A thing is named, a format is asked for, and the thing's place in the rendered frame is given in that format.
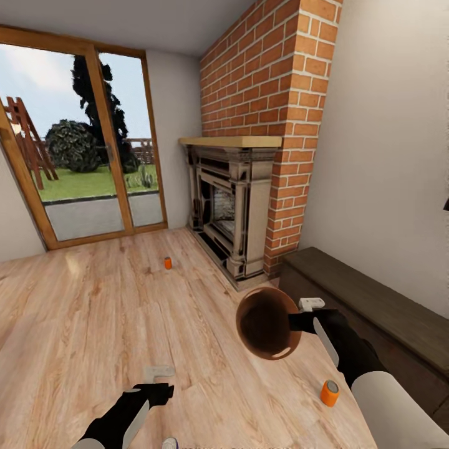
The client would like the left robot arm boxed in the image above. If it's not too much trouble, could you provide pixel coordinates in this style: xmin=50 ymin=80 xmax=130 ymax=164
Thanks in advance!
xmin=70 ymin=366 xmax=175 ymax=449

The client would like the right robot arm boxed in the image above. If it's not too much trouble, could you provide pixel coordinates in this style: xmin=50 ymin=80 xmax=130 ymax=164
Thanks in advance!
xmin=288 ymin=297 xmax=449 ymax=449

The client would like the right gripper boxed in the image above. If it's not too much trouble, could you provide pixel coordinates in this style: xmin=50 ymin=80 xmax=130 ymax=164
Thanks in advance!
xmin=288 ymin=312 xmax=314 ymax=334

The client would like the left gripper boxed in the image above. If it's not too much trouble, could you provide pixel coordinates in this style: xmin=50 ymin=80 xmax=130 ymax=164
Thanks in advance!
xmin=133 ymin=383 xmax=174 ymax=408

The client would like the trash can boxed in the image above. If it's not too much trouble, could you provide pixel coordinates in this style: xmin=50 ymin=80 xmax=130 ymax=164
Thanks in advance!
xmin=236 ymin=286 xmax=302 ymax=361

